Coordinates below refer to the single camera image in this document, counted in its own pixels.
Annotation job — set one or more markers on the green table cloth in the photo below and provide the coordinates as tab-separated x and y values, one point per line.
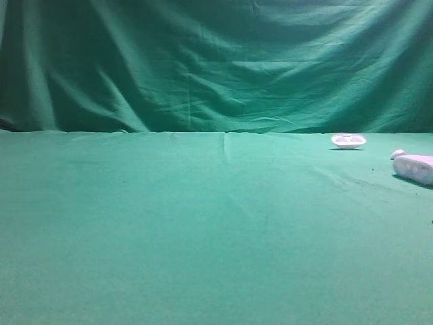
212	228

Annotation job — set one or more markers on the small white earbud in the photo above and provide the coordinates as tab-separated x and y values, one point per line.
397	153

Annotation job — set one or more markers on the white earphone case lid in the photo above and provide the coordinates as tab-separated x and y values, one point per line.
348	141

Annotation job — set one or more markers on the green backdrop cloth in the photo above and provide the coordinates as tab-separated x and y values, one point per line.
217	66

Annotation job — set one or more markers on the white earphone case body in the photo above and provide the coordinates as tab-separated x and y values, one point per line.
417	168

